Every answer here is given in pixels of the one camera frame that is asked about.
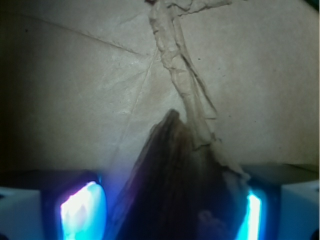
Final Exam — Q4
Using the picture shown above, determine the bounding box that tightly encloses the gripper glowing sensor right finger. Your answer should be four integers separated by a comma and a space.
236, 163, 320, 240

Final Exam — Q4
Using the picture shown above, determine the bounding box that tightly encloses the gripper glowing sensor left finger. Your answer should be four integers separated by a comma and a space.
0, 170, 108, 240

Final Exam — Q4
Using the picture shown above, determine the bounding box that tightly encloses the brown paper bag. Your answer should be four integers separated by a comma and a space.
0, 0, 320, 174

